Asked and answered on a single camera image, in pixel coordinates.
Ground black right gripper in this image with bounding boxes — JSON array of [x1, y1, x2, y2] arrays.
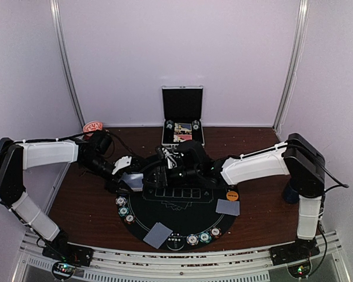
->
[[142, 166, 201, 189]]

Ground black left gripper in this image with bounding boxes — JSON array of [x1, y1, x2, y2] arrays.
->
[[81, 155, 136, 194]]

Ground blue white chips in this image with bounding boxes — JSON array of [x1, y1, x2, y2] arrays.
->
[[115, 196, 127, 207], [186, 234, 199, 246]]

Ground grey blue card deck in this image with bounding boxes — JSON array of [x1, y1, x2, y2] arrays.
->
[[121, 173, 144, 192]]

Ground green chips seat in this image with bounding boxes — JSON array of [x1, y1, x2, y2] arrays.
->
[[118, 206, 129, 217], [198, 232, 212, 244]]

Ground orange chips seat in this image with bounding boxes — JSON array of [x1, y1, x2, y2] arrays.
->
[[210, 227, 222, 239], [124, 214, 135, 224]]

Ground orange big blind button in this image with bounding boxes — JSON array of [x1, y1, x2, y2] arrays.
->
[[226, 190, 239, 202]]

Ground blue card seat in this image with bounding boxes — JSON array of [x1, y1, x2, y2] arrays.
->
[[215, 199, 240, 216], [143, 222, 173, 249]]

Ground blue card front seat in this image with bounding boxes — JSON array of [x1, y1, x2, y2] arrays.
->
[[143, 222, 173, 249]]

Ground orange chips front seat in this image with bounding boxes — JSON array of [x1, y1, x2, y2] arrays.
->
[[210, 227, 222, 239]]

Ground green chips front seat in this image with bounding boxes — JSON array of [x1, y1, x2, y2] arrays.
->
[[198, 232, 212, 244]]

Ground blue white chips front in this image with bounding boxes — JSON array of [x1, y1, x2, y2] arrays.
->
[[186, 234, 199, 246]]

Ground clear round dealer button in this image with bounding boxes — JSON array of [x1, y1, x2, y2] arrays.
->
[[166, 233, 185, 251]]

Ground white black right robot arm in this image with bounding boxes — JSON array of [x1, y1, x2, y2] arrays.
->
[[137, 127, 298, 251]]

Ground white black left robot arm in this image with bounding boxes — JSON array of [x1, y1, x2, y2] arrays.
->
[[0, 130, 141, 261]]

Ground red card box in case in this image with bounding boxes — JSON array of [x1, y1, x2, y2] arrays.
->
[[174, 135, 192, 143]]

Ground blue card box in case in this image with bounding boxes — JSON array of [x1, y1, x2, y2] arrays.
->
[[174, 123, 192, 133]]

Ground right chip stack in case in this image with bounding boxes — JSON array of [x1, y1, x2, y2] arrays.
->
[[192, 120, 201, 130]]

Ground chip stack in case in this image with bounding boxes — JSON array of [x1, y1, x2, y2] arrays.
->
[[192, 120, 201, 130], [165, 120, 174, 130]]

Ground round black poker mat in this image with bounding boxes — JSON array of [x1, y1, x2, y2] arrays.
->
[[116, 151, 241, 252]]

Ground left chip stack in case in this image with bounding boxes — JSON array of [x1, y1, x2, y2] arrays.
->
[[165, 120, 174, 130]]

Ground red white patterned bowl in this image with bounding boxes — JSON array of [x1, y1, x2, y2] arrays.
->
[[83, 121, 103, 133]]

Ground aluminium poker case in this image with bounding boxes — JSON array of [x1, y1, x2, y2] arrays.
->
[[161, 86, 205, 147]]

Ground dark blue mug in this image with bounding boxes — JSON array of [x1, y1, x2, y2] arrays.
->
[[282, 179, 299, 204]]

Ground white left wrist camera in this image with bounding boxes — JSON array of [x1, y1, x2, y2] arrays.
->
[[112, 156, 132, 175]]

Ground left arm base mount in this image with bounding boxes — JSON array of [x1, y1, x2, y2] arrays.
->
[[34, 229, 94, 267]]

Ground aluminium front rail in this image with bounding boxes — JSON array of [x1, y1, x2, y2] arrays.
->
[[9, 231, 353, 281]]

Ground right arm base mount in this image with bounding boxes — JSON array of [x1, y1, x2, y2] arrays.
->
[[269, 236, 320, 266]]

